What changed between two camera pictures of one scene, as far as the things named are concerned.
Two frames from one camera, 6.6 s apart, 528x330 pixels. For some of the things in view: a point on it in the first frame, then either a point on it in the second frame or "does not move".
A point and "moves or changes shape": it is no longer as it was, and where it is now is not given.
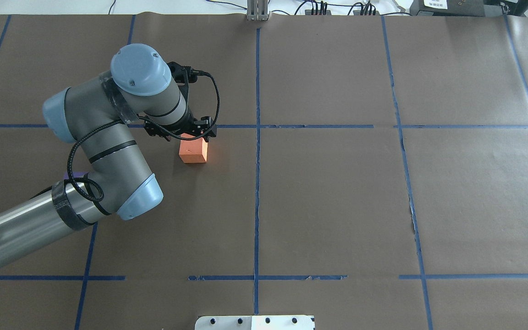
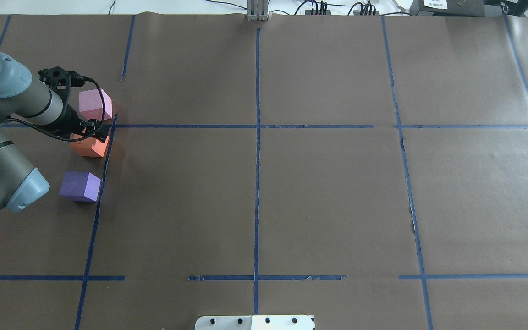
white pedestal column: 254,322 does not move
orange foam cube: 193,151 moves or changes shape
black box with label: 471,8 does not move
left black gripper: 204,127 -> 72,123
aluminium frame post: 257,10 does not move
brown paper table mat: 376,173 does not move
